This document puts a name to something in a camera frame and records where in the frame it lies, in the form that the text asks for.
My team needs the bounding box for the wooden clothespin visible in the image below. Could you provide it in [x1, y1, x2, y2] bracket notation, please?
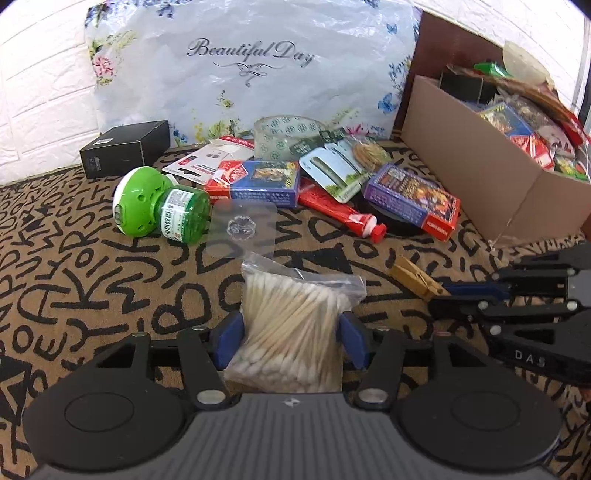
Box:
[390, 257, 450, 302]

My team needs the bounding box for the bag of cotton swabs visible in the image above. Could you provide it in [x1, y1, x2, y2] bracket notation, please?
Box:
[223, 252, 367, 393]

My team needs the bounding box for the purple red playing card box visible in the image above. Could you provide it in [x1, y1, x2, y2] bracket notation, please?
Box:
[363, 163, 461, 241]

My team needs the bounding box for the clear square adhesive hook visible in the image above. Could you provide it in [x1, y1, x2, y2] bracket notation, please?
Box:
[204, 199, 277, 259]

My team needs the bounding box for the red toothpaste tube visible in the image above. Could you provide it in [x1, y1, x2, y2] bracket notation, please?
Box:
[298, 178, 387, 243]

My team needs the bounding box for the blue red playing card box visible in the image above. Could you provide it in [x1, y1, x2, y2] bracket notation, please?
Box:
[204, 160, 301, 208]

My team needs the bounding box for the brown cardboard box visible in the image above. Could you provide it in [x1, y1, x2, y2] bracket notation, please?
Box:
[402, 76, 591, 247]

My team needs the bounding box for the card box inside carton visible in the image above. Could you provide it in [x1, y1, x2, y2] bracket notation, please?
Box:
[478, 102, 554, 170]

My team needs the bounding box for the green mosquito repellent bottle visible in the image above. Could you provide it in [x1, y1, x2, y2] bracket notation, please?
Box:
[112, 166, 211, 244]

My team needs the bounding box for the white red blister card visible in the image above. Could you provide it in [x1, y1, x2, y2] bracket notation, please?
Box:
[162, 136, 254, 186]

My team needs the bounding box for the green white blister pack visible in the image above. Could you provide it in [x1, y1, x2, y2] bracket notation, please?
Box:
[300, 139, 370, 204]

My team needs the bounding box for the black cardboard box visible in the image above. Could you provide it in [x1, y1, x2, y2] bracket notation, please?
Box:
[79, 120, 170, 180]

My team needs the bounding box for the clear patterned tape roll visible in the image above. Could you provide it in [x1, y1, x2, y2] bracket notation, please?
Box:
[252, 115, 327, 162]

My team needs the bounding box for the dark brown wooden board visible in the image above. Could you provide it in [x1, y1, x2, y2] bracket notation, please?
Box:
[392, 11, 502, 136]

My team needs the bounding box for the white floral plastic bag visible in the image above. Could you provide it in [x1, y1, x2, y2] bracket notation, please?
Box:
[84, 1, 422, 146]

